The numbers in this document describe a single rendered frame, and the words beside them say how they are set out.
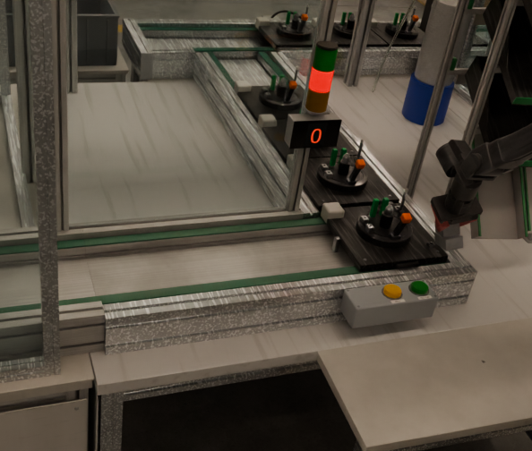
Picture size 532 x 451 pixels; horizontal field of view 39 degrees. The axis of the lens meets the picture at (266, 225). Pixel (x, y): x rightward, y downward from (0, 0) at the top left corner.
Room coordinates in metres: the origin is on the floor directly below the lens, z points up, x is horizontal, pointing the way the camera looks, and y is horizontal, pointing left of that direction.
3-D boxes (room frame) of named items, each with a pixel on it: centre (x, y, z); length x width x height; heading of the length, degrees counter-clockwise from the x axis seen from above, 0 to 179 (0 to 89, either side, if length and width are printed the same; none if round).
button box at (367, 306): (1.37, -0.31, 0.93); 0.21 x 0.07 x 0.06; 115
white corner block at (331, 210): (1.64, -0.16, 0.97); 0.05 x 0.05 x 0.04; 25
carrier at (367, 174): (1.83, -0.18, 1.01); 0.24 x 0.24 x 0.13; 25
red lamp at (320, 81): (1.62, -0.07, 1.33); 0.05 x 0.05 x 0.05
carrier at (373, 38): (3.03, -0.21, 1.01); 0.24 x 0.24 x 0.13; 25
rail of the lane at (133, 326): (1.34, -0.11, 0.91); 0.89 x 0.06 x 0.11; 115
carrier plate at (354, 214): (1.60, -0.29, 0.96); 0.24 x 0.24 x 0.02; 25
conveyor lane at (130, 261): (1.49, -0.01, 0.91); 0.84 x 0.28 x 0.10; 115
